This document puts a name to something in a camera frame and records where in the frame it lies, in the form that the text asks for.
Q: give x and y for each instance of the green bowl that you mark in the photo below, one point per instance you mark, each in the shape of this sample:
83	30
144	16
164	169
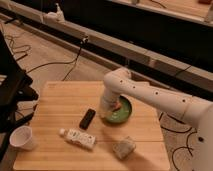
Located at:
118	116

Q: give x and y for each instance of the white paper cup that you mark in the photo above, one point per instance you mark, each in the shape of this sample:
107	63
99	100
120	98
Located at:
22	137

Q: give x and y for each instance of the grey-green sponge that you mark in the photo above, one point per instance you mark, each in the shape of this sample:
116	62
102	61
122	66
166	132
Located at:
124	147

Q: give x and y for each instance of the white plastic bottle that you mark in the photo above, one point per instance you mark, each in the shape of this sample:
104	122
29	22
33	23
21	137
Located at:
77	137

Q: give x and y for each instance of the white object on rail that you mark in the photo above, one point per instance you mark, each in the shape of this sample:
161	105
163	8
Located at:
58	15

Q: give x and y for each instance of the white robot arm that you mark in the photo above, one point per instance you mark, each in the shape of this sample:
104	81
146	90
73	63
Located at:
192	110

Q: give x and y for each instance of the black chair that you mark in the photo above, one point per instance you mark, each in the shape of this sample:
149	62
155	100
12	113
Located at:
15	88

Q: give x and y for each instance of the black eraser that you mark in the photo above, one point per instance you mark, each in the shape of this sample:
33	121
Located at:
86	120

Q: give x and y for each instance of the orange carrot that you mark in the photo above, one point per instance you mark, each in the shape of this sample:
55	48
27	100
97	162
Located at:
117	107

